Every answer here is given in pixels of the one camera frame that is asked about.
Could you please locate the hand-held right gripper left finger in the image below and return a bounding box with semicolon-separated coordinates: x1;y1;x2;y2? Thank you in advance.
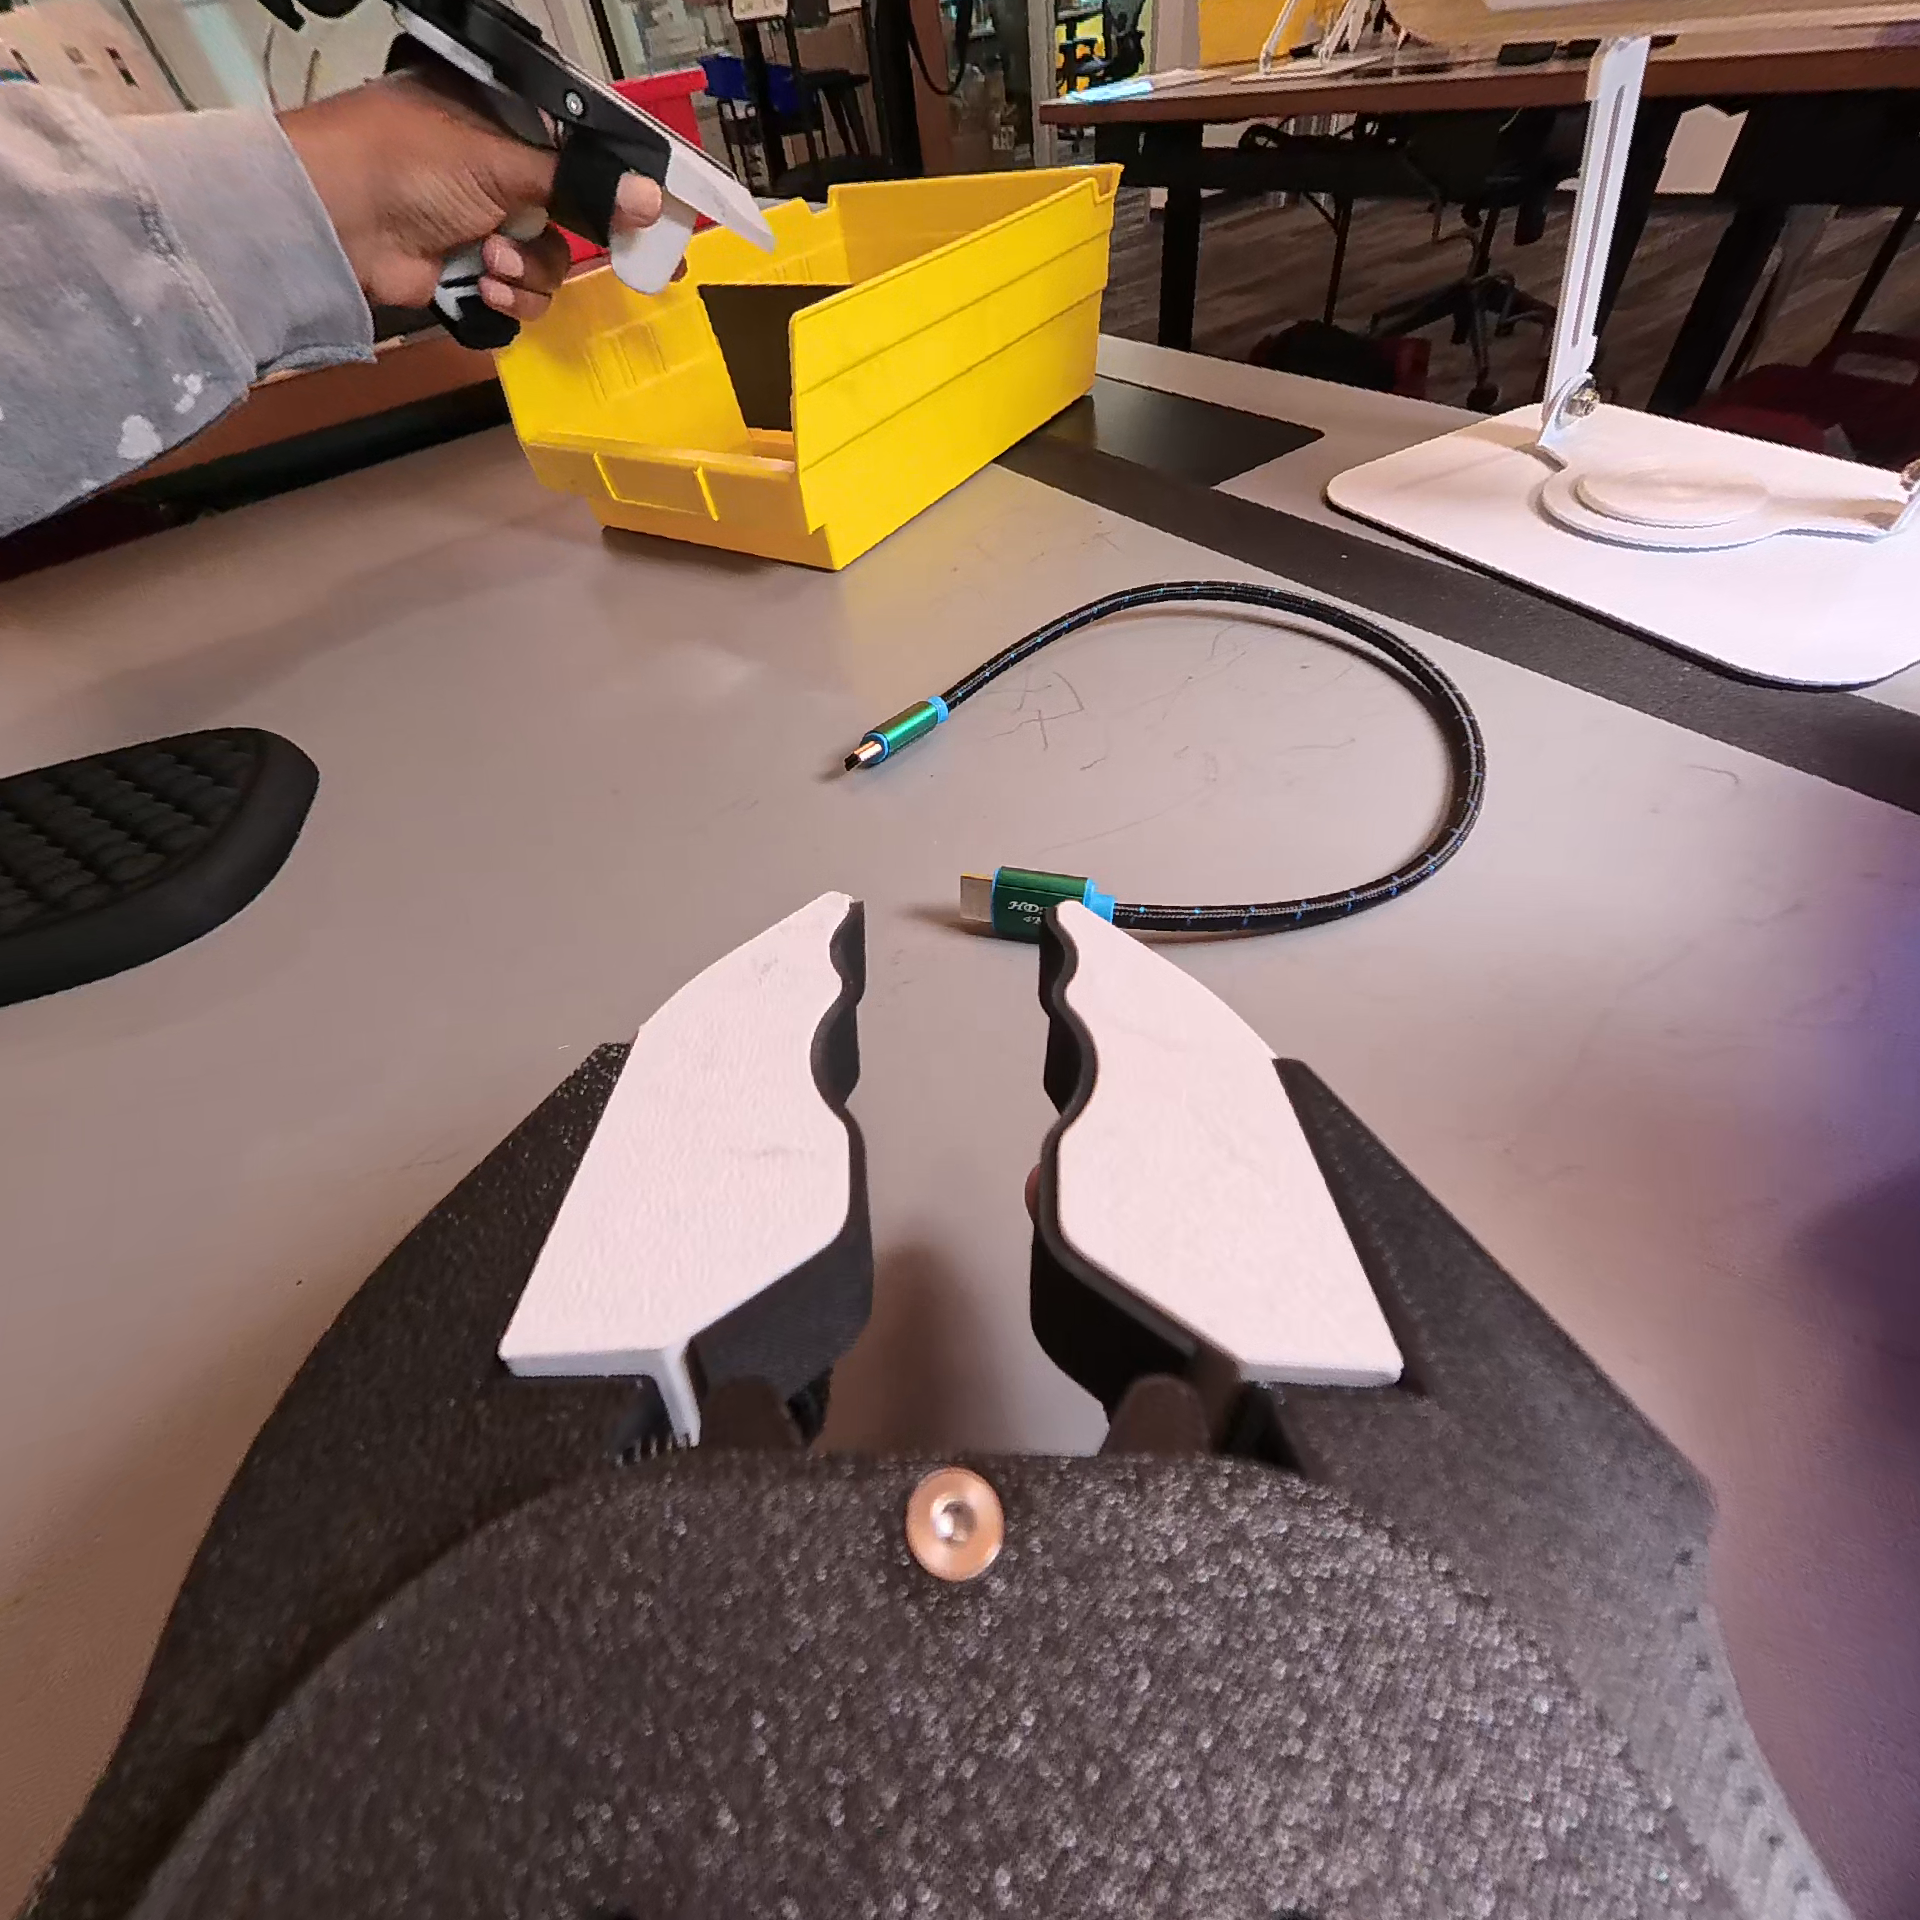
498;892;874;1449

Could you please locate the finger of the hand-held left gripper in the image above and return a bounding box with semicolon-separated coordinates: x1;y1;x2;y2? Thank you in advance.
656;142;783;253

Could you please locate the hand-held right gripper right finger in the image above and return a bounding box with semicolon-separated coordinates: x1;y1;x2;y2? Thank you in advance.
1023;900;1410;1384

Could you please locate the yellow plastic bin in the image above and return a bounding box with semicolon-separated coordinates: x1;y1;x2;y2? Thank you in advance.
498;165;1128;571

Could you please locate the green-plug braided hdmi cable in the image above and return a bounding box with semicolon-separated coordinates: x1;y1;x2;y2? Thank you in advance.
845;581;1490;945

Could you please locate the person's left forearm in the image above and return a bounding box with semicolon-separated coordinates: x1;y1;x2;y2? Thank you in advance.
0;87;374;540

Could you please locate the person's left hand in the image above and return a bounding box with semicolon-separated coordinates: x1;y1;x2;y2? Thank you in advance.
276;72;668;319

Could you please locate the red plastic bin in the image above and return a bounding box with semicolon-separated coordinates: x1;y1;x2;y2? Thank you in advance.
607;64;710;152

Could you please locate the black plastic divider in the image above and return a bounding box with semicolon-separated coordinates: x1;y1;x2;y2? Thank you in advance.
695;277;851;431

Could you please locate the wooden top table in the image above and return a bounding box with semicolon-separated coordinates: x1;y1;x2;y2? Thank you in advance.
134;326;514;485

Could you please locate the dark wooden desk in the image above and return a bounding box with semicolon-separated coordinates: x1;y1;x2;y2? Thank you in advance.
1040;41;1920;404

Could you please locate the black office chair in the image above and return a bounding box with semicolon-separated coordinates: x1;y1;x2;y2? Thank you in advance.
1247;121;1564;404

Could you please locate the white stand with black board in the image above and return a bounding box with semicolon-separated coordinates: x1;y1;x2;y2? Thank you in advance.
1329;0;1920;688

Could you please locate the red tote bag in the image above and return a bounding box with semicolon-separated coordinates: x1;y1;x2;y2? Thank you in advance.
1697;326;1920;464

